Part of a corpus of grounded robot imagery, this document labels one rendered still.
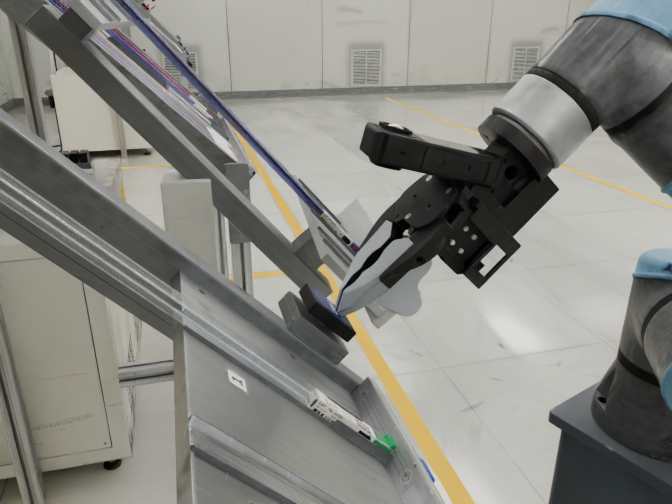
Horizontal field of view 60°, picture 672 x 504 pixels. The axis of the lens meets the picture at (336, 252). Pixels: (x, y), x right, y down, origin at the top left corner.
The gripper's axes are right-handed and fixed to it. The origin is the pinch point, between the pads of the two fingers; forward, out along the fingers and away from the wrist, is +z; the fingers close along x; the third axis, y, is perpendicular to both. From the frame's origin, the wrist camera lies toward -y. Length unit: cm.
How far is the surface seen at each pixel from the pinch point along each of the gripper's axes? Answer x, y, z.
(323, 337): -2.5, 0.0, 3.2
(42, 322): 75, -5, 56
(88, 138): 430, -9, 100
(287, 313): -0.5, -3.0, 3.9
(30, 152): -2.5, -25.7, 5.2
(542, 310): 124, 137, -24
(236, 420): -18.0, -9.7, 5.7
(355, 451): -12.7, 2.1, 5.8
